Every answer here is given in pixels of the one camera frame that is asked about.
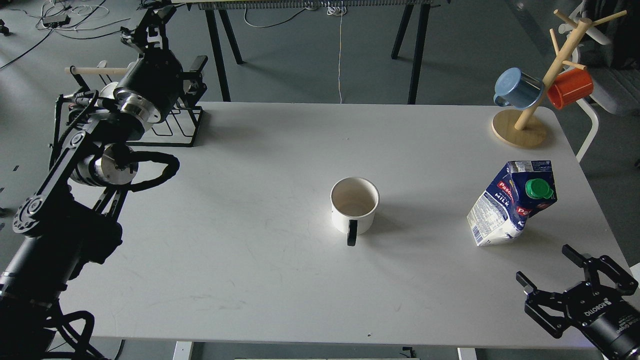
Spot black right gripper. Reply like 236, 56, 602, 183
515, 244, 640, 360

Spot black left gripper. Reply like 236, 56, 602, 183
113, 5, 208, 125

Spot blue white milk carton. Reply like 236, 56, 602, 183
466, 160, 558, 247

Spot white mug black handle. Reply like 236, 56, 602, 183
329, 177, 380, 247

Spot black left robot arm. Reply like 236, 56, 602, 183
1, 0, 208, 360

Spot black power adapter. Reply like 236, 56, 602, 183
41, 13, 71, 28

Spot wooden mug tree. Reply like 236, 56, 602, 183
492, 9, 627, 149

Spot white chair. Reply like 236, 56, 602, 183
557, 0, 613, 163

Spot orange mug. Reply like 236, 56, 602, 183
547, 68, 594, 110

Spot blue metal mug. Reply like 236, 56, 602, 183
493, 67, 546, 110

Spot black trestle table legs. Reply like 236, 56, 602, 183
172, 0, 451, 105

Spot black wire mug rack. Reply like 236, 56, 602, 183
63, 60, 202, 147

